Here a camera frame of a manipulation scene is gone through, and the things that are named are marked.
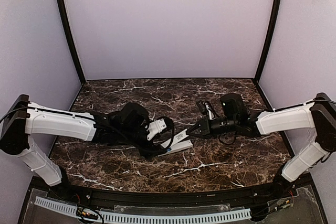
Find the black frame post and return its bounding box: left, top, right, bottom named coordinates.
left=254, top=0, right=281, bottom=83
left=57, top=0, right=86, bottom=85

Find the grey cable duct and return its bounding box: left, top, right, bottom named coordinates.
left=100, top=209, right=251, bottom=224
left=34, top=196, right=106, bottom=222

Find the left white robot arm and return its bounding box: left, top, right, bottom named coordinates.
left=1, top=95, right=169, bottom=187

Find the white remote control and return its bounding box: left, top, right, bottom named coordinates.
left=159, top=140, right=193, bottom=156

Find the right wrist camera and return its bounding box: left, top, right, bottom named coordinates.
left=196, top=101, right=219, bottom=120

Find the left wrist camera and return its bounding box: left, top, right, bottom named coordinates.
left=147, top=119, right=167, bottom=141

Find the black front rail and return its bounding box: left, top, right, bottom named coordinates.
left=31, top=176, right=297, bottom=209

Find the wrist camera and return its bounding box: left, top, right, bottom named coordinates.
left=196, top=101, right=219, bottom=120
left=147, top=119, right=167, bottom=141

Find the right grey cable duct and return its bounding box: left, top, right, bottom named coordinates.
left=100, top=209, right=251, bottom=224

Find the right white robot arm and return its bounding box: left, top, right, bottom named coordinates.
left=186, top=93, right=335, bottom=195

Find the left grey cable duct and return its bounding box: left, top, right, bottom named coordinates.
left=34, top=196, right=106, bottom=222

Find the white battery cover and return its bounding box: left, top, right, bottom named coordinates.
left=161, top=129, right=188, bottom=148

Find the right black frame post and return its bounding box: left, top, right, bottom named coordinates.
left=254, top=0, right=281, bottom=83

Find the left black frame post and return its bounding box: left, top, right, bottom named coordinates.
left=57, top=0, right=86, bottom=85

